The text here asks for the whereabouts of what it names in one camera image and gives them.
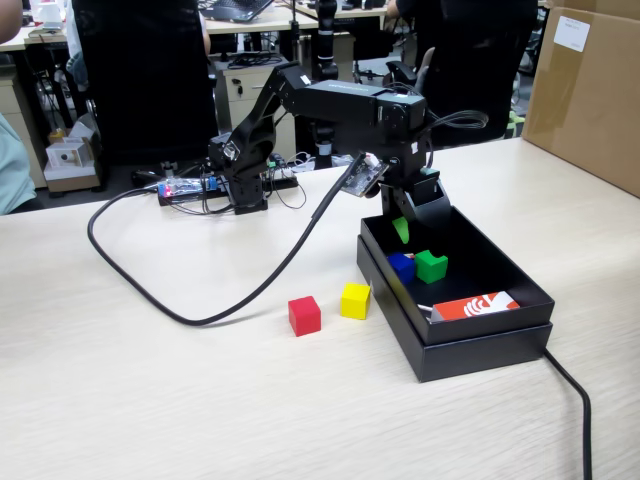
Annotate blue wooden cube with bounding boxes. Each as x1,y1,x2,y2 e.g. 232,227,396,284
387,252,417,285

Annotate yellow wooden cube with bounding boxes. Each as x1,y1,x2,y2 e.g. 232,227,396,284
340,282,372,320

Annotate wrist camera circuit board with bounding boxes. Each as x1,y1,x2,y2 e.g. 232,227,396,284
341,151,390,200

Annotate black mesh office chair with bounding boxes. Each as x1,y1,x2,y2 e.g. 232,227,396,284
384,0,540,151
71,0,220,166

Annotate pink and blue controller board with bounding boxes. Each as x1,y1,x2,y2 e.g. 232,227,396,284
157,175,219,197

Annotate large brown cardboard box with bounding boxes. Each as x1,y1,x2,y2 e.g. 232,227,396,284
519,0,640,200

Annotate black laptop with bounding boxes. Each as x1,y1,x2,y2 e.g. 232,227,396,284
196,0,276,24

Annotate orange and white card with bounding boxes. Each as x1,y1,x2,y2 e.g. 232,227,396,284
431,290,521,325

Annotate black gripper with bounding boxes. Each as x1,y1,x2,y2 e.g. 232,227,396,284
378,133,455,246

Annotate thick black camera cable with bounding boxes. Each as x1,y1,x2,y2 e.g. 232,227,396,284
87,152,369,327

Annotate small white carton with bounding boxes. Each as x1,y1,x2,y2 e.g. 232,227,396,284
43,137,100,194

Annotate black cardboard box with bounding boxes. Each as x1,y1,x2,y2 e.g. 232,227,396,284
358,203,557,346

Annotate person in teal shirt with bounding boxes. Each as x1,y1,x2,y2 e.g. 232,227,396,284
0,112,39,216

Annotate person bare forearm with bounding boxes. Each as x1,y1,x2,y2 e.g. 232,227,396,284
0,0,25,44

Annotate green and black item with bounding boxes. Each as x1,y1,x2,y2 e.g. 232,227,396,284
504,110,526,140

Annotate green wooden cube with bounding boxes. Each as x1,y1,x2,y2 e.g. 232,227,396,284
414,249,450,285

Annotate white shipping label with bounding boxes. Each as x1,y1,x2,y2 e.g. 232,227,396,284
554,14,592,52

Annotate black open box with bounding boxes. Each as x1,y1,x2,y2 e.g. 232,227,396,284
355,234,554,384

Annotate electronics board with wires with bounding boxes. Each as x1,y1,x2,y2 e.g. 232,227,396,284
157,174,300,207

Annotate red wooden cube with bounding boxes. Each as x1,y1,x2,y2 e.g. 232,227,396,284
287,295,322,338

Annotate thin black wrist cables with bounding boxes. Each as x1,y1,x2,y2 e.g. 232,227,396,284
424,110,490,151

